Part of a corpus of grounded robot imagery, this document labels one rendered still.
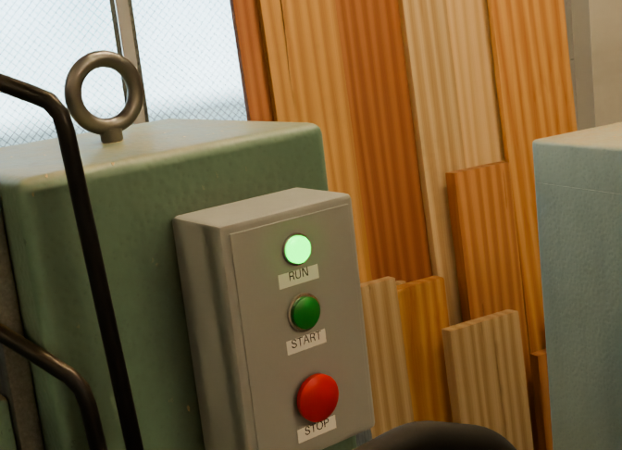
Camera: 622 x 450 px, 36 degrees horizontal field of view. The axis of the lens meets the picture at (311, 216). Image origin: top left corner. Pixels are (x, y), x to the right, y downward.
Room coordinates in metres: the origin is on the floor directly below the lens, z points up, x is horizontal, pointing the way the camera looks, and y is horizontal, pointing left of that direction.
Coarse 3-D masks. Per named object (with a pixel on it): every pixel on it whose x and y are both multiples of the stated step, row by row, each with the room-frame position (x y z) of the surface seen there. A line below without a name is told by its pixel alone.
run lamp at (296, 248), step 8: (296, 232) 0.57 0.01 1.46; (288, 240) 0.56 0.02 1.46; (296, 240) 0.56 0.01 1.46; (304, 240) 0.57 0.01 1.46; (288, 248) 0.56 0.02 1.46; (296, 248) 0.56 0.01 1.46; (304, 248) 0.56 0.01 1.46; (288, 256) 0.56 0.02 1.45; (296, 256) 0.56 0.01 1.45; (304, 256) 0.56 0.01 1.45; (296, 264) 0.57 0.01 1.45
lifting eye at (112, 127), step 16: (80, 64) 0.68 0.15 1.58; (96, 64) 0.68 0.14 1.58; (112, 64) 0.69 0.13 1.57; (128, 64) 0.70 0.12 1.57; (80, 80) 0.68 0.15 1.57; (128, 80) 0.70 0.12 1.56; (64, 96) 0.68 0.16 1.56; (80, 96) 0.67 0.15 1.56; (128, 96) 0.70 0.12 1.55; (80, 112) 0.67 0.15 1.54; (128, 112) 0.69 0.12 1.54; (96, 128) 0.68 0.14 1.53; (112, 128) 0.69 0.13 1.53
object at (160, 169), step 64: (128, 128) 0.78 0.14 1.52; (192, 128) 0.72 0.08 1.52; (256, 128) 0.67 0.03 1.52; (0, 192) 0.57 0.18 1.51; (64, 192) 0.55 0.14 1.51; (128, 192) 0.58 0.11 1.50; (192, 192) 0.60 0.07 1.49; (256, 192) 0.63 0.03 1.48; (64, 256) 0.55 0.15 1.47; (128, 256) 0.57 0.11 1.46; (64, 320) 0.55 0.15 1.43; (128, 320) 0.57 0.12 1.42; (64, 384) 0.54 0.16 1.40; (192, 384) 0.59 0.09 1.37; (64, 448) 0.54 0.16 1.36; (192, 448) 0.59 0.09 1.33
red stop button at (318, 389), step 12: (312, 384) 0.56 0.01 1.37; (324, 384) 0.56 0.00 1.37; (336, 384) 0.57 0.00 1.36; (300, 396) 0.56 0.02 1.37; (312, 396) 0.56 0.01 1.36; (324, 396) 0.56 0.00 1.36; (336, 396) 0.57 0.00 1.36; (300, 408) 0.55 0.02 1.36; (312, 408) 0.56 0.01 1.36; (324, 408) 0.56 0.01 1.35; (312, 420) 0.56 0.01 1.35
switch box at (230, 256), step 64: (320, 192) 0.61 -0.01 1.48; (192, 256) 0.57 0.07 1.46; (256, 256) 0.55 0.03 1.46; (320, 256) 0.58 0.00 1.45; (192, 320) 0.58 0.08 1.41; (256, 320) 0.55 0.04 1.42; (320, 320) 0.58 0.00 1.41; (256, 384) 0.55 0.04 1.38; (256, 448) 0.54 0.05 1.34; (320, 448) 0.57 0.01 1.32
